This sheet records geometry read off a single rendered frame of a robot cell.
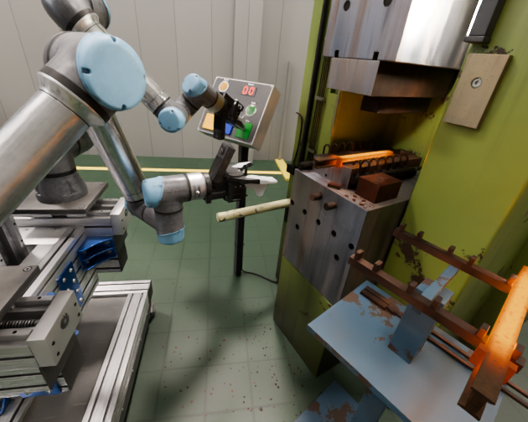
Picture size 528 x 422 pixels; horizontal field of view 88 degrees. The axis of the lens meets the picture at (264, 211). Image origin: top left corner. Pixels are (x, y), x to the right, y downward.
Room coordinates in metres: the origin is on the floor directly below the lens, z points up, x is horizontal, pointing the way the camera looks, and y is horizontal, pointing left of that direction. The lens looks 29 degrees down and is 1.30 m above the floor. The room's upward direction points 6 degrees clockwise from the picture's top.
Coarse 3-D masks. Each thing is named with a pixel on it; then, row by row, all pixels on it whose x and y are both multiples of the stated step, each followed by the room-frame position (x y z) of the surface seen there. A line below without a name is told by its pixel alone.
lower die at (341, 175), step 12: (324, 156) 1.03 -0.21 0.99; (384, 156) 1.08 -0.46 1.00; (408, 156) 1.14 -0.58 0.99; (312, 168) 1.07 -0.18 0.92; (324, 168) 1.01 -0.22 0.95; (336, 168) 0.96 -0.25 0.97; (348, 168) 0.92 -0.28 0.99; (372, 168) 0.97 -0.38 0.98; (336, 180) 0.95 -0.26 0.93; (348, 180) 0.91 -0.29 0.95
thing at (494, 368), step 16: (512, 288) 0.43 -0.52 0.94; (512, 304) 0.37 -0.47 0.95; (496, 320) 0.35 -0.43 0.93; (512, 320) 0.33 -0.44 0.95; (496, 336) 0.30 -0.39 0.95; (512, 336) 0.30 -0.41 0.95; (480, 352) 0.27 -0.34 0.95; (496, 352) 0.27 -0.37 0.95; (512, 352) 0.27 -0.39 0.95; (480, 368) 0.23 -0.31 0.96; (496, 368) 0.23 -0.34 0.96; (512, 368) 0.24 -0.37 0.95; (480, 384) 0.21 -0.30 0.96; (496, 384) 0.21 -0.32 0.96; (464, 400) 0.21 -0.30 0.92; (480, 400) 0.20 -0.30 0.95; (496, 400) 0.19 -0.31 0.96; (480, 416) 0.19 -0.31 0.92
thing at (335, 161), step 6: (330, 156) 0.98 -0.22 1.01; (336, 156) 0.97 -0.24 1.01; (342, 156) 0.99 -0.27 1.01; (348, 156) 1.00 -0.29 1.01; (354, 156) 1.01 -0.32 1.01; (360, 156) 1.02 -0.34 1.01; (366, 156) 1.03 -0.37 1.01; (372, 156) 1.05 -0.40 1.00; (378, 156) 1.07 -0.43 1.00; (318, 162) 0.91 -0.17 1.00; (324, 162) 0.93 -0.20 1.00; (330, 162) 0.94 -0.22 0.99; (336, 162) 0.95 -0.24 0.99; (318, 168) 0.90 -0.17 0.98
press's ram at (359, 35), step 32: (352, 0) 1.03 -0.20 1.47; (384, 0) 0.94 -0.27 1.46; (416, 0) 0.87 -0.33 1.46; (448, 0) 0.95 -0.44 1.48; (352, 32) 1.01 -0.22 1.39; (384, 32) 0.91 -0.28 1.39; (416, 32) 0.89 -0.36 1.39; (448, 32) 0.98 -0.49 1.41; (416, 64) 0.98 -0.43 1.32; (448, 64) 1.01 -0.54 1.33
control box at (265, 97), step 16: (224, 80) 1.44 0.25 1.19; (240, 80) 1.40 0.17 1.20; (240, 96) 1.36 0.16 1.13; (256, 96) 1.31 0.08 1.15; (272, 96) 1.31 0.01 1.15; (208, 112) 1.39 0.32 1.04; (256, 112) 1.27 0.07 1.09; (272, 112) 1.32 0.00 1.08; (256, 128) 1.22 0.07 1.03; (240, 144) 1.28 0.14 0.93; (256, 144) 1.22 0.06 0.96
